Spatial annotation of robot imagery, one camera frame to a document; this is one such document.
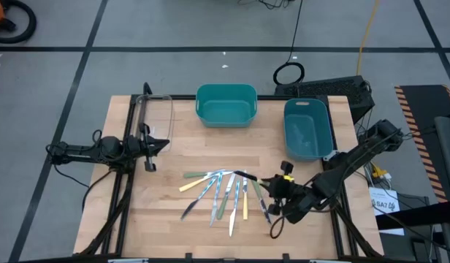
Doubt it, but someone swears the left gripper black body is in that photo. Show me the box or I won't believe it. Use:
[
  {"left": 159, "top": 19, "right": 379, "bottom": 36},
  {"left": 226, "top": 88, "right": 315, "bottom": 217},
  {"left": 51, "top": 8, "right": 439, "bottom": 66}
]
[{"left": 135, "top": 134, "right": 157, "bottom": 172}]

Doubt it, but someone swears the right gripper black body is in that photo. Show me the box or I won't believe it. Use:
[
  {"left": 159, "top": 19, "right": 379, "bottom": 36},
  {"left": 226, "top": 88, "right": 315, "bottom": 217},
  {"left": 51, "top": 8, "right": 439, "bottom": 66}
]
[{"left": 267, "top": 176, "right": 302, "bottom": 216}]

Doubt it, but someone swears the clear plastic container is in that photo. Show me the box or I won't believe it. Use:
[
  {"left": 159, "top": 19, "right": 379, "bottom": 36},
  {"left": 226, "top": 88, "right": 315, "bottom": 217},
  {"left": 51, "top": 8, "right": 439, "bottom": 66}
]
[{"left": 131, "top": 94, "right": 174, "bottom": 153}]

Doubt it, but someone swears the blue-green plastic bin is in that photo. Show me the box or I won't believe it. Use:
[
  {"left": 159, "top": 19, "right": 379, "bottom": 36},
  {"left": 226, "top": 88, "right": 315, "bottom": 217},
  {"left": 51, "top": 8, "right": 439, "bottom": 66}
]
[{"left": 283, "top": 97, "right": 335, "bottom": 162}]

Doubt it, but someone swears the teal plastic bin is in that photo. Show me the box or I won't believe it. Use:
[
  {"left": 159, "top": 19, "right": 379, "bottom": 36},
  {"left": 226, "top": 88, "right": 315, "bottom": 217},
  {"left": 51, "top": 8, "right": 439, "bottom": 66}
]
[{"left": 194, "top": 83, "right": 258, "bottom": 129}]

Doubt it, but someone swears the yellow plug connector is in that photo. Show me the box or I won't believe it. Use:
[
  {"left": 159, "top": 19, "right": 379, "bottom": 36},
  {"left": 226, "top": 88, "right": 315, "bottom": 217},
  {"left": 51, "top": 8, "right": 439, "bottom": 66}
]
[{"left": 370, "top": 164, "right": 392, "bottom": 183}]

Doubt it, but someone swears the white paper label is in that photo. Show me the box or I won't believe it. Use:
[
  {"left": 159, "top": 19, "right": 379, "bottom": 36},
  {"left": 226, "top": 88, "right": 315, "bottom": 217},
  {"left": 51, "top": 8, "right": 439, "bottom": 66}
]
[{"left": 368, "top": 186, "right": 405, "bottom": 237}]

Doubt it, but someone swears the black stand beam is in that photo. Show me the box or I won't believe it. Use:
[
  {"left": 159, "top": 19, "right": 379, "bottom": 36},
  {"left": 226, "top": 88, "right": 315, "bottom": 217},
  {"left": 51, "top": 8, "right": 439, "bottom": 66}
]
[{"left": 374, "top": 210, "right": 450, "bottom": 232}]

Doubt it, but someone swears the black hazard striped mat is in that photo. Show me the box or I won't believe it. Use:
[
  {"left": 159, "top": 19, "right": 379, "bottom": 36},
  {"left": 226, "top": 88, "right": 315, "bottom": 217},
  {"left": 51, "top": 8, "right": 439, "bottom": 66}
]
[{"left": 394, "top": 84, "right": 450, "bottom": 204}]

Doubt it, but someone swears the black aluminium table frame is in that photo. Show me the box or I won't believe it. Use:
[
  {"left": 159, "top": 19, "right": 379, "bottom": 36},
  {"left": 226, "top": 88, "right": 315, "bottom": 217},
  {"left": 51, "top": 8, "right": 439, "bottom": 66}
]
[{"left": 78, "top": 82, "right": 383, "bottom": 262}]

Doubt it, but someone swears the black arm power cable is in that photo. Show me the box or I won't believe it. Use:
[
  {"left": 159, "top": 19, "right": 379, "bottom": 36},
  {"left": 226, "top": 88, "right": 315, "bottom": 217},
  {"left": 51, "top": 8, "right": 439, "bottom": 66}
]
[{"left": 51, "top": 162, "right": 118, "bottom": 213}]

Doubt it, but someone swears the black hanging cable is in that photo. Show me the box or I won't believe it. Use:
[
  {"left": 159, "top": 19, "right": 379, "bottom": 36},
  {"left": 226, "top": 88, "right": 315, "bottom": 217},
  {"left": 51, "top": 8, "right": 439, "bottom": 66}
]
[{"left": 272, "top": 0, "right": 306, "bottom": 87}]

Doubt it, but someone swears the black vacuum hose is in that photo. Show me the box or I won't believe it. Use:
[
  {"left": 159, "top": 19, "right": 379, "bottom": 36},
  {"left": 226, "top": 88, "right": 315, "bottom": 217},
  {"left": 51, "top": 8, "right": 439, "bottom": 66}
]
[{"left": 0, "top": 0, "right": 38, "bottom": 45}]

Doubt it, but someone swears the yellow hanging cable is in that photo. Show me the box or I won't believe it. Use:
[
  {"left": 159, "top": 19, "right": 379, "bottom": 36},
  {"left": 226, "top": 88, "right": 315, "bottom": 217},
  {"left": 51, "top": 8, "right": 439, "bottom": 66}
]
[{"left": 356, "top": 0, "right": 380, "bottom": 77}]

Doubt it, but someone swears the black cable bundle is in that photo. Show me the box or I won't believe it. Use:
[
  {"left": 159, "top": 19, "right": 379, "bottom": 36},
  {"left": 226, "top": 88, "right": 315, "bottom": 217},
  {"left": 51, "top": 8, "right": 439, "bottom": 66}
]
[{"left": 239, "top": 0, "right": 295, "bottom": 10}]

